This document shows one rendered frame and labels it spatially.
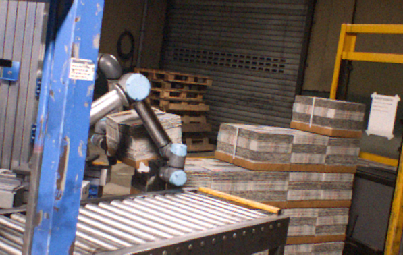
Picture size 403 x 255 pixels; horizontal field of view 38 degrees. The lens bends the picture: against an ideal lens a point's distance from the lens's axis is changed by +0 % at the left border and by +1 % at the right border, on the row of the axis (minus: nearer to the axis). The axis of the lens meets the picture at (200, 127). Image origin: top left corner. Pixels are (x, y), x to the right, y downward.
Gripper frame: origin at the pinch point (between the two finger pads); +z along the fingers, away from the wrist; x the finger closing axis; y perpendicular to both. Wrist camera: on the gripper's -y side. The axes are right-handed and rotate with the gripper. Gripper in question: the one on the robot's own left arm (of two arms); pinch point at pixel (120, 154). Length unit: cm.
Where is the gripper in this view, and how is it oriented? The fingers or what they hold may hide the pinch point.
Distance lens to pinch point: 333.8
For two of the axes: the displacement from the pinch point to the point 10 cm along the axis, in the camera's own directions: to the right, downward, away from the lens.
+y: -0.9, -9.7, -2.4
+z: 5.3, 1.6, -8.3
